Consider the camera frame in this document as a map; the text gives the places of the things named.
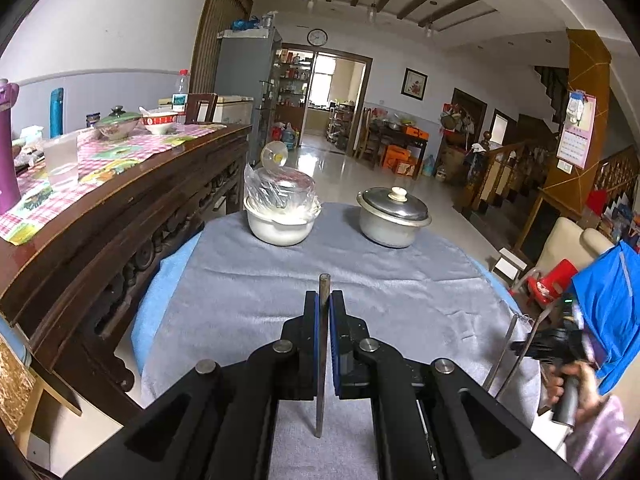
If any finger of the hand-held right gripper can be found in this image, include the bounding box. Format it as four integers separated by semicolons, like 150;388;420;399
510;340;543;360

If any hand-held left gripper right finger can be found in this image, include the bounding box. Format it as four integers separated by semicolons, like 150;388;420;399
329;290;583;480

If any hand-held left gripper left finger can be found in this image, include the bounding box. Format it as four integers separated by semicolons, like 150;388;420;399
65;290;321;480

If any dark chopstick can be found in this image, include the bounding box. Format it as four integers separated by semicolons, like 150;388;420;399
497;307;546;400
314;273;332;438
482;315;518;392

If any person's right forearm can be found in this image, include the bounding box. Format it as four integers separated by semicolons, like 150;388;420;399
565;392;633;476

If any person's right hand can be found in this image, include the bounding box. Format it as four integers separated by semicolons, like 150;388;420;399
542;360;605;423

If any person's blue shirt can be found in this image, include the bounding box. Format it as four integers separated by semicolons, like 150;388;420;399
570;240;640;396

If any red plastic stool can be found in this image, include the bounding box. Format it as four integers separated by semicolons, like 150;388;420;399
525;259;578;306

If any white step stool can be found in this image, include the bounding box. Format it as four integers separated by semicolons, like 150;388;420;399
492;249;528;286

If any grey tablecloth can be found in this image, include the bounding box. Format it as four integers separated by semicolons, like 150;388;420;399
140;202;536;480

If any beige armchair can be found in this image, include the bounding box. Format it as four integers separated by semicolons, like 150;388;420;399
510;217;616;301

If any white pot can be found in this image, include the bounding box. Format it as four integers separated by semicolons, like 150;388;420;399
243;195;322;247

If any aluminium pot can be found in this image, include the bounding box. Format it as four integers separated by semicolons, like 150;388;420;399
357;205;432;249

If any aluminium pot lid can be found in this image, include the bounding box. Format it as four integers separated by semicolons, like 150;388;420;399
356;186;432;226

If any clear plastic bag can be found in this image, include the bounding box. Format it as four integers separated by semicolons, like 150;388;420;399
243;141;321;223

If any blue cloth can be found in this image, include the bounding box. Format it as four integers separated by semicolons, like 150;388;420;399
131;237;518;363

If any wooden stair railing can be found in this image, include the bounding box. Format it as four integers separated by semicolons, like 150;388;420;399
470;132;556;211

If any dark wooden table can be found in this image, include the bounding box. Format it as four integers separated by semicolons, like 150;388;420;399
370;125;428;166

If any dark wooden sideboard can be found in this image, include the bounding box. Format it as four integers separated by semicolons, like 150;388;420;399
0;122;253;426

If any white chest freezer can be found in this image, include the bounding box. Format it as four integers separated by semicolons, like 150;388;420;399
159;94;255;126

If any wooden chair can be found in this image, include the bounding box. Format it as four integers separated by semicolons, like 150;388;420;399
184;92;219;125

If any red patterned bowl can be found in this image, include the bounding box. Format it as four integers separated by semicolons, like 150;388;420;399
141;110;179;136

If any grey refrigerator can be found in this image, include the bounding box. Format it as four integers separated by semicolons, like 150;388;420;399
214;27;283;166

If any clear red-capped water bottle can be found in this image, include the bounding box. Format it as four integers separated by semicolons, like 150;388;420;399
171;69;192;113

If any pink checkered table runner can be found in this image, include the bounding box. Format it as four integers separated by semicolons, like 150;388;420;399
0;122;228;246

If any glass-lidded bowl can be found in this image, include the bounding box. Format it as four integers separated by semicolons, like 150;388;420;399
95;106;142;141

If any clear plastic cup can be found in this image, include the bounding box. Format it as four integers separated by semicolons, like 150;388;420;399
44;132;81;191

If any brown wooden door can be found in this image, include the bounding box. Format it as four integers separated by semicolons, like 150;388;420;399
190;0;253;96

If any blue thermos bottle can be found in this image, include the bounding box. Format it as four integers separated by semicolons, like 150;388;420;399
49;87;65;140

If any purple bottle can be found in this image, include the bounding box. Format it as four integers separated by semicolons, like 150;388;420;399
0;79;22;215

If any wall calendar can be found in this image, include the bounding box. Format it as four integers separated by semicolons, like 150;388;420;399
556;91;597;170

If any framed wall picture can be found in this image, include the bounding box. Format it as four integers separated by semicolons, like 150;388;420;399
401;67;429;100

